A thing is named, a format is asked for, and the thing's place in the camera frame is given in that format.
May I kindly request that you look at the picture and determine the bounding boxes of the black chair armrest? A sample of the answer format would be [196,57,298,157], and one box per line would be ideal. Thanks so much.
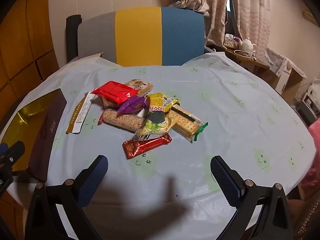
[66,14,82,63]

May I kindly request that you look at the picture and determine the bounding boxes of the cereal bar red-ended wrapper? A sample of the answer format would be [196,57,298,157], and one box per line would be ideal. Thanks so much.
[97,108,147,132]

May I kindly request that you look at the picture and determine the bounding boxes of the patterned beige curtain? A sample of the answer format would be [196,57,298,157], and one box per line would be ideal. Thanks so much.
[171,0,231,47]
[230,0,273,53]

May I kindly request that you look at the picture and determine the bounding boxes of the wicker chair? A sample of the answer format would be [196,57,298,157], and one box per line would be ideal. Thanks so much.
[291,196,320,240]

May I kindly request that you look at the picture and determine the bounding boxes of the maroon gift box gold inside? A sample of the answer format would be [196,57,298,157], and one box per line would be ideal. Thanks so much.
[0,89,68,183]

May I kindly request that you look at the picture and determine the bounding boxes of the wooden wardrobe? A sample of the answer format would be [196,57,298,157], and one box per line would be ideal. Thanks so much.
[0,0,61,107]

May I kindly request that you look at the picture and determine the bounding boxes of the tissue box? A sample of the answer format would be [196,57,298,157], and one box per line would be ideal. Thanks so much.
[223,36,239,49]

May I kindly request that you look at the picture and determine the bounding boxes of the pink cloth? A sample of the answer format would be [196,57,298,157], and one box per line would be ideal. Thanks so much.
[298,119,320,201]

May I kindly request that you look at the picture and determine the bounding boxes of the white printed cloth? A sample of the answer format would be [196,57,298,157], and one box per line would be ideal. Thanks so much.
[266,47,307,78]

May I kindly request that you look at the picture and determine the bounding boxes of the yellow snack packet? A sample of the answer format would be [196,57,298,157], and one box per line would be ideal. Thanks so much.
[135,93,180,140]

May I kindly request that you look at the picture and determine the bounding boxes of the red snack packet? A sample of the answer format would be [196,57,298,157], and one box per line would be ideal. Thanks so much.
[90,81,138,105]

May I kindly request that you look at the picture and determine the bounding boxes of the brown bread packet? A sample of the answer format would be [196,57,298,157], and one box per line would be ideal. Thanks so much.
[124,79,154,97]

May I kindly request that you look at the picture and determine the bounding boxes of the cracker packet green-ended wrapper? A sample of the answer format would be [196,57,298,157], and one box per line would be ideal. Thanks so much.
[170,104,209,143]

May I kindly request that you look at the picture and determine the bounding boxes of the grey yellow blue chair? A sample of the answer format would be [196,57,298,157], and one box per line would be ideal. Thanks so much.
[77,6,207,67]

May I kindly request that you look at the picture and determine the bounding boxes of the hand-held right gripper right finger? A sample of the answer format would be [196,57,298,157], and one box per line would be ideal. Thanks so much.
[210,156,293,240]

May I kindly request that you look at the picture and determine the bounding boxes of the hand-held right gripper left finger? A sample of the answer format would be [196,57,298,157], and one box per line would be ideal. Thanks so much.
[25,155,108,240]

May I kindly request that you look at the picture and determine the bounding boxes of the wooden side table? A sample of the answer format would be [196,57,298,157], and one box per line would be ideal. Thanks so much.
[220,45,271,78]

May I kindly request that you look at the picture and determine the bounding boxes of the pumpkin seeds packet orange border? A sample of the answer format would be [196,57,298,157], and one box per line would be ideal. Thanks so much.
[100,95,121,110]

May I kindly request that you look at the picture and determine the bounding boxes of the white teapot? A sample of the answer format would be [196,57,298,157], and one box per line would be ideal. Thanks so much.
[239,37,257,53]

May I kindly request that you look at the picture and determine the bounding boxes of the red gold bar packet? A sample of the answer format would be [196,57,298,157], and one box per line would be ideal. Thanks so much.
[122,133,173,159]

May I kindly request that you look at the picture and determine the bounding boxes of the white gold paper sleeve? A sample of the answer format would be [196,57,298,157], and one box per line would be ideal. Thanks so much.
[65,92,92,134]

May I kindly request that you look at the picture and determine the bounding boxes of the round tray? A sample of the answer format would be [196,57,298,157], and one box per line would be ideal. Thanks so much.
[234,49,256,60]

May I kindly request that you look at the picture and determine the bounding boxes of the light blue printed tablecloth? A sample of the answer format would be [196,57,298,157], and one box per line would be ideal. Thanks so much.
[0,52,317,240]

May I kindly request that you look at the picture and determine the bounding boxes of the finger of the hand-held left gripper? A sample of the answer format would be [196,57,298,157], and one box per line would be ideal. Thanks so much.
[0,141,25,167]

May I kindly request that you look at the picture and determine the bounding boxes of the purple candy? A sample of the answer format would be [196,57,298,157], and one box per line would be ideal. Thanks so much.
[117,96,148,114]

